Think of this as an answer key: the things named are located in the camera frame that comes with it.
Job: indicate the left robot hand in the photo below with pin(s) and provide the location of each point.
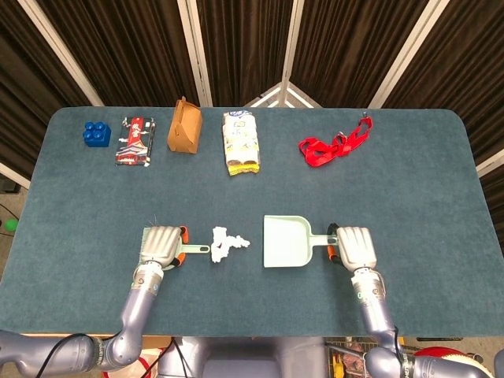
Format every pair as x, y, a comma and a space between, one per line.
159, 244

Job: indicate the brown curtain screen panel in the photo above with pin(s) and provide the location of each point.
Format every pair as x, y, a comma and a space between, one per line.
464, 78
244, 51
354, 51
23, 98
130, 51

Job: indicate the red and white ball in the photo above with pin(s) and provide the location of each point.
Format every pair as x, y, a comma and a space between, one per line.
441, 351

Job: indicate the yellow white snack package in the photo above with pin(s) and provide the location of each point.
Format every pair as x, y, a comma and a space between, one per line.
241, 141

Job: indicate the yellow plastic item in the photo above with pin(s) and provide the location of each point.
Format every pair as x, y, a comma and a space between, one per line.
338, 364

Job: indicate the red printed snack packet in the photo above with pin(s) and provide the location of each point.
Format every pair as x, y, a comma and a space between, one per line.
134, 141

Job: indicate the green ball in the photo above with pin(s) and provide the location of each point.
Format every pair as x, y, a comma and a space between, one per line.
10, 224

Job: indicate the blue felt table cover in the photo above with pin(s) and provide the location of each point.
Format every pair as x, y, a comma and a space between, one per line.
252, 189

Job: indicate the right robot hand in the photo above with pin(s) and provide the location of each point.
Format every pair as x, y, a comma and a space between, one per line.
356, 248

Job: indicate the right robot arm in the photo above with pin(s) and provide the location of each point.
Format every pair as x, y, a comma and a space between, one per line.
374, 311

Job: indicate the mint green hand broom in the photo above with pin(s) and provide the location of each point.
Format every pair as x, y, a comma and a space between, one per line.
197, 249

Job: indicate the white paper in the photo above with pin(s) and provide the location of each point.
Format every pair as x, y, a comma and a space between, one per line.
240, 241
218, 254

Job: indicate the lavender grey robot torso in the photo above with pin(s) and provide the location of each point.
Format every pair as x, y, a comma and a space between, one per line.
244, 358

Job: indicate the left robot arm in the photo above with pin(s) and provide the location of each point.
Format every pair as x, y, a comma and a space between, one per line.
138, 307

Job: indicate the brown cardboard carton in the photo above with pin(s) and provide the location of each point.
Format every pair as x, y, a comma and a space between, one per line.
185, 130

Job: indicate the flat brown cardboard box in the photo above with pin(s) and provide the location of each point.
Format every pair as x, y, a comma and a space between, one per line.
157, 341

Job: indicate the mint green dustpan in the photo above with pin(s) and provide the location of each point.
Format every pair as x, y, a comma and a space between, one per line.
285, 242

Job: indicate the blue building block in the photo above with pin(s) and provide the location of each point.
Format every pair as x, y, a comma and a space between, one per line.
96, 136

